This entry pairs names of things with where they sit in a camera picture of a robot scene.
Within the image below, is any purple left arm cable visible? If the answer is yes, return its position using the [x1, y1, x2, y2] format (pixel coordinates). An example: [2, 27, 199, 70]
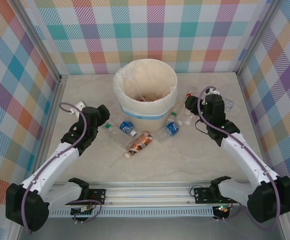
[22, 101, 102, 236]

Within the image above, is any aluminium side rail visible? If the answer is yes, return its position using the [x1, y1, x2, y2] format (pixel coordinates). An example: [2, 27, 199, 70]
[38, 74, 68, 161]

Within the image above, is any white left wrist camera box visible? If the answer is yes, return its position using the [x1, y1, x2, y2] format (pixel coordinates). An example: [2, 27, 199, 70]
[70, 100, 87, 115]

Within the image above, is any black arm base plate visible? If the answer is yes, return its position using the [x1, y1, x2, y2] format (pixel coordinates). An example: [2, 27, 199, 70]
[88, 188, 107, 206]
[193, 186, 240, 205]

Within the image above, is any clear water bottle white cap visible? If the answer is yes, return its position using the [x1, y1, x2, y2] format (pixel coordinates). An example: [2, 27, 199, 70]
[223, 98, 235, 111]

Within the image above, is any round cream waste bin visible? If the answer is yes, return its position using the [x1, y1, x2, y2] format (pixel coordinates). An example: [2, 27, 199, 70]
[113, 57, 179, 133]

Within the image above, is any plain clear plastic bottle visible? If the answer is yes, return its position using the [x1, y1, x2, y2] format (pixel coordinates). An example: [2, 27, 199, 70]
[172, 101, 185, 116]

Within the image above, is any aluminium frame post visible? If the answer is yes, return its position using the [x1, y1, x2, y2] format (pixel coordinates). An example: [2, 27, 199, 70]
[16, 0, 62, 82]
[234, 0, 284, 76]

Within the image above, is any clear bottle green cap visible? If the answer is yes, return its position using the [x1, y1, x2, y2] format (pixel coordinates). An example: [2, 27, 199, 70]
[104, 123, 134, 150]

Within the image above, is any brown coffee drink bottle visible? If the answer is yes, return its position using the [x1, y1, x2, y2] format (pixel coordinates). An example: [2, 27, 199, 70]
[124, 131, 153, 160]

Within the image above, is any aluminium front rail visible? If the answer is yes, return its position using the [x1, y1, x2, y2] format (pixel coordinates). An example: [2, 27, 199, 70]
[47, 181, 250, 208]

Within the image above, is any grey metal panel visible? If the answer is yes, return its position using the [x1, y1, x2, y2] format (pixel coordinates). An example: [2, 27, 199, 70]
[17, 216, 285, 240]

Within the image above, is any white plastic bin liner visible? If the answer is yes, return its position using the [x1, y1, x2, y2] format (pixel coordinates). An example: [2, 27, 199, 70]
[113, 57, 179, 120]

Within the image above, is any blue label water bottle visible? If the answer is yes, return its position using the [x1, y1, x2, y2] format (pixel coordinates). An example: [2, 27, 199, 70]
[154, 119, 183, 143]
[119, 120, 138, 137]

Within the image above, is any thin black right gripper cable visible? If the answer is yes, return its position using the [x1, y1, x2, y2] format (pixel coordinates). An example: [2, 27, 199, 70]
[194, 119, 210, 135]

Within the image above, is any small controller circuit board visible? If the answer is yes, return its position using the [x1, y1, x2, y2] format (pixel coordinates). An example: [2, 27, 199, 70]
[213, 204, 232, 216]
[70, 205, 97, 217]

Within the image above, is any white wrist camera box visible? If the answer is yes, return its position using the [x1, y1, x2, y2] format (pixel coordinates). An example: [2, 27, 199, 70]
[208, 87, 222, 97]
[70, 100, 87, 115]

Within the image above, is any slotted grey cable duct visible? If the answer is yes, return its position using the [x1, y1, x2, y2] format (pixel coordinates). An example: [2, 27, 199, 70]
[49, 208, 215, 218]

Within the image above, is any red label clear bottle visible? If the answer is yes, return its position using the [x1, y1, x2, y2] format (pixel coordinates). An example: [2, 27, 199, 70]
[186, 86, 199, 98]

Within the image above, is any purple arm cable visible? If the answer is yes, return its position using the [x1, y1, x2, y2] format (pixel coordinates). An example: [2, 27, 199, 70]
[196, 85, 280, 232]
[22, 101, 102, 236]

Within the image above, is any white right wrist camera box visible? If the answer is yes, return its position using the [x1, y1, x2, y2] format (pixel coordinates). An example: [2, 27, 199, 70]
[208, 87, 222, 97]

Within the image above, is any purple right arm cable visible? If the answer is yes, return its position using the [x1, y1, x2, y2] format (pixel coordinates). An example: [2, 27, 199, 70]
[196, 85, 280, 232]

